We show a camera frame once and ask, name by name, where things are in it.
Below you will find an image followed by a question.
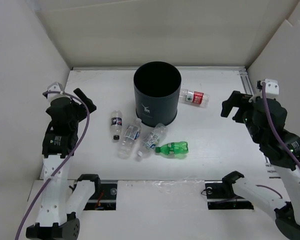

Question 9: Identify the clear bottle blue Pepsi label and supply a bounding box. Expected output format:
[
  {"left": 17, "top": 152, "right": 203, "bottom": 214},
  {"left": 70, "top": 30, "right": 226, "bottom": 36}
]
[{"left": 110, "top": 110, "right": 123, "bottom": 141}]

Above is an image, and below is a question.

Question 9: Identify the clear bottle red label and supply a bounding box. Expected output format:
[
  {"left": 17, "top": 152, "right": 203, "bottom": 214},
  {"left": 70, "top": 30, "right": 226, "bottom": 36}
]
[{"left": 179, "top": 89, "right": 210, "bottom": 108}]

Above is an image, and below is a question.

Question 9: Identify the green plastic bottle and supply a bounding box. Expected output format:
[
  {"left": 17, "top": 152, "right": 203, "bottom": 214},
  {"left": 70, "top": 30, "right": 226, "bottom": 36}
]
[{"left": 154, "top": 141, "right": 189, "bottom": 158}]

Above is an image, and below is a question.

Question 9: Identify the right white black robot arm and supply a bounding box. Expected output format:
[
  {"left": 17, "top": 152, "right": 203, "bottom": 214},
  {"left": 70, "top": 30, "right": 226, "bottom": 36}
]
[{"left": 220, "top": 91, "right": 300, "bottom": 240}]

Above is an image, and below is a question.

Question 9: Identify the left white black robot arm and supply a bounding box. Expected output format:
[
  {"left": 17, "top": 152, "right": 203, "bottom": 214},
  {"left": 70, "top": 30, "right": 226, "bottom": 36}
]
[{"left": 20, "top": 84, "right": 102, "bottom": 240}]

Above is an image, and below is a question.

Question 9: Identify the dark blue cylindrical bin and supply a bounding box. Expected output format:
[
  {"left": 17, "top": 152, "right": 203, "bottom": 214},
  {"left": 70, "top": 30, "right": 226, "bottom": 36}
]
[{"left": 133, "top": 61, "right": 182, "bottom": 127}]

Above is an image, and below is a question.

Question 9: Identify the clear bottle orange blue label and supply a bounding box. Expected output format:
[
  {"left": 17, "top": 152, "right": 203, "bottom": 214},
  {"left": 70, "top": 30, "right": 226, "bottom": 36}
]
[{"left": 118, "top": 118, "right": 142, "bottom": 159}]

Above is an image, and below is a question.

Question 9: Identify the clear bottle green blue label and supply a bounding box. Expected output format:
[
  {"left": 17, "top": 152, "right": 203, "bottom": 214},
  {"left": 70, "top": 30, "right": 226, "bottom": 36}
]
[{"left": 136, "top": 123, "right": 168, "bottom": 159}]

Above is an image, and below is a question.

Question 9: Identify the aluminium rail right side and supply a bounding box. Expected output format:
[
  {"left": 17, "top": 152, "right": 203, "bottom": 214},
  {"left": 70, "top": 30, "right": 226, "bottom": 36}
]
[{"left": 238, "top": 67, "right": 254, "bottom": 95}]

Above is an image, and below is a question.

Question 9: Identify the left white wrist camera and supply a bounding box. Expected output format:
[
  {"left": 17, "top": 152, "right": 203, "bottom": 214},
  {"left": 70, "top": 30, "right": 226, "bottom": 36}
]
[{"left": 47, "top": 82, "right": 64, "bottom": 92}]

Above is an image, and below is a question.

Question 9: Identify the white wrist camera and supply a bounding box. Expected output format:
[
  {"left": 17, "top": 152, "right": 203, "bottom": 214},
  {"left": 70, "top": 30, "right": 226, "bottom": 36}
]
[
  {"left": 47, "top": 82, "right": 64, "bottom": 92},
  {"left": 257, "top": 78, "right": 280, "bottom": 99}
]

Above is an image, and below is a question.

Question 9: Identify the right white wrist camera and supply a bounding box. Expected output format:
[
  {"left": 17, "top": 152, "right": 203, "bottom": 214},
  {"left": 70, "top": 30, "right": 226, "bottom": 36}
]
[{"left": 257, "top": 78, "right": 280, "bottom": 99}]

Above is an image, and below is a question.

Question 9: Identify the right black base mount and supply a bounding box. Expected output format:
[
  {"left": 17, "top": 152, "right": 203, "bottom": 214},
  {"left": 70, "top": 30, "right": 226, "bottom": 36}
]
[{"left": 200, "top": 180, "right": 254, "bottom": 210}]

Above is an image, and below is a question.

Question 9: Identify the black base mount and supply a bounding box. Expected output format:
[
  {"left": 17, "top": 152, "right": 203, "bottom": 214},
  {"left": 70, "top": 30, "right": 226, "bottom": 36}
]
[
  {"left": 200, "top": 180, "right": 254, "bottom": 210},
  {"left": 84, "top": 181, "right": 118, "bottom": 211}
]

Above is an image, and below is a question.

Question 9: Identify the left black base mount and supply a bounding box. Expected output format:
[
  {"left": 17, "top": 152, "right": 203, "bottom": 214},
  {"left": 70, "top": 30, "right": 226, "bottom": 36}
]
[{"left": 84, "top": 181, "right": 118, "bottom": 211}]

